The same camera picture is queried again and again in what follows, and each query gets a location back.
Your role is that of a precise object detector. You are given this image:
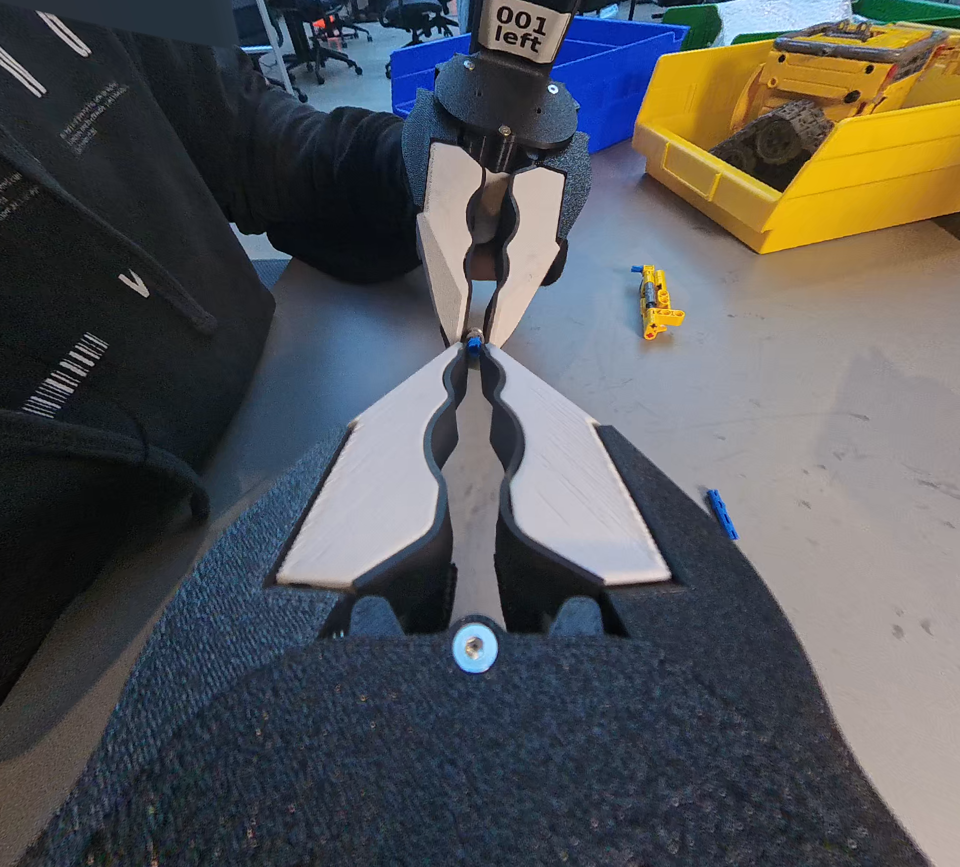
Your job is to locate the blue storage bin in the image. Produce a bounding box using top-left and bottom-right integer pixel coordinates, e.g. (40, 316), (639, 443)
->
(388, 15), (691, 156)

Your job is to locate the yellow storage bin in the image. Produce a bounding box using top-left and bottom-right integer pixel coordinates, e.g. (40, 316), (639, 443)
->
(632, 19), (960, 255)

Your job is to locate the grey desk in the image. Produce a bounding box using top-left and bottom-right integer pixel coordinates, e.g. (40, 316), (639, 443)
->
(0, 124), (960, 867)

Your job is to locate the yellow tracked toy vehicle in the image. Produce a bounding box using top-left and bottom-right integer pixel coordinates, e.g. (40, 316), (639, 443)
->
(708, 19), (960, 193)

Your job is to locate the white stand pole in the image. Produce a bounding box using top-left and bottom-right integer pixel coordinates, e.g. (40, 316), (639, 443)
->
(221, 0), (297, 96)

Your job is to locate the long blue pin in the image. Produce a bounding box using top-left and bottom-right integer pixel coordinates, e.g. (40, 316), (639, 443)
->
(705, 488), (740, 542)

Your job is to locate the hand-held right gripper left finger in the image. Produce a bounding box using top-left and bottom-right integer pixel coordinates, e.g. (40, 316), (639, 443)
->
(273, 344), (470, 634)

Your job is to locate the silver bubble wrap bundle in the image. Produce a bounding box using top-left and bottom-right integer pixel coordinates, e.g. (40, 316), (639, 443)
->
(708, 0), (856, 47)

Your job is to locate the yellow toy piston assembly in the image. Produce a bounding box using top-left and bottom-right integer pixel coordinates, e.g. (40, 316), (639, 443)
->
(631, 265), (686, 341)

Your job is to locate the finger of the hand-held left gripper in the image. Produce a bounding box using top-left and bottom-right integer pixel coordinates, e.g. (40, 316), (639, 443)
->
(416, 143), (487, 348)
(484, 165), (568, 348)

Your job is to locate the person's left forearm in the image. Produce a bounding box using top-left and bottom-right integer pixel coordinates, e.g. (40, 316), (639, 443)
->
(217, 45), (425, 287)

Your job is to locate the green storage bin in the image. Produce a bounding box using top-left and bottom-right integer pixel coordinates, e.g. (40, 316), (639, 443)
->
(660, 0), (960, 51)

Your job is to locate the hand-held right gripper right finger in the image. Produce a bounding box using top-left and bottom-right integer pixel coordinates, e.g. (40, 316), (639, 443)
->
(480, 345), (672, 634)

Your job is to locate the person's black printed hoodie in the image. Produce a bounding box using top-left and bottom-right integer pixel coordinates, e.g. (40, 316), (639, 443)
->
(0, 0), (279, 703)

